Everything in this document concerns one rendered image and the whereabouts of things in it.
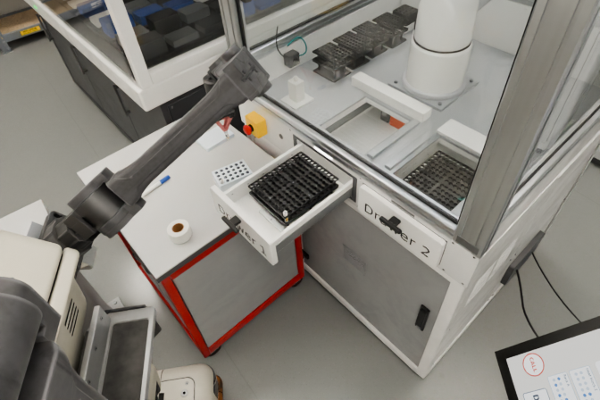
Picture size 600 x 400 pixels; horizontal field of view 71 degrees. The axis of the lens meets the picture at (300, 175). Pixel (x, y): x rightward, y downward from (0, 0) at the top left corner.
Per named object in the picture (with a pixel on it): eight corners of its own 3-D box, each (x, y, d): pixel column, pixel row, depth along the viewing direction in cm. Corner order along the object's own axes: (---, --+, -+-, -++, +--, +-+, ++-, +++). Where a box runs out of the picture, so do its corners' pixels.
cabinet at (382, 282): (423, 390, 171) (470, 293, 113) (264, 238, 226) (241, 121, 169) (540, 251, 212) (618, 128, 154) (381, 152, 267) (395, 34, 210)
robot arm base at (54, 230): (47, 212, 87) (29, 262, 78) (69, 193, 83) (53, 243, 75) (87, 229, 92) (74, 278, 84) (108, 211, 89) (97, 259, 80)
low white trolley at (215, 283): (209, 370, 181) (155, 279, 126) (141, 277, 214) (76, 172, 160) (308, 285, 206) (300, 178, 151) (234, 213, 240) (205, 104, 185)
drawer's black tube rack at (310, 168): (286, 231, 126) (284, 218, 121) (250, 199, 136) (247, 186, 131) (338, 192, 136) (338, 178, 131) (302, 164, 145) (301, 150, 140)
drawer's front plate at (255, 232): (273, 266, 120) (269, 244, 112) (216, 209, 136) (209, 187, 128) (278, 262, 121) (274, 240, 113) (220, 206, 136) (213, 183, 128)
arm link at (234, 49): (218, 59, 81) (256, 101, 84) (239, 38, 81) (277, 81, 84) (204, 67, 121) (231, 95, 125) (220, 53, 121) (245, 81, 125)
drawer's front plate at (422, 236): (435, 268, 117) (443, 245, 109) (357, 209, 132) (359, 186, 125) (438, 264, 118) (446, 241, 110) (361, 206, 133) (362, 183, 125)
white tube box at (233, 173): (221, 194, 148) (220, 187, 145) (213, 179, 153) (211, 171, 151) (254, 179, 152) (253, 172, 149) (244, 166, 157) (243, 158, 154)
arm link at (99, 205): (57, 226, 79) (80, 244, 81) (87, 198, 75) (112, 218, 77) (83, 199, 87) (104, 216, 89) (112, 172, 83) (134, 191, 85)
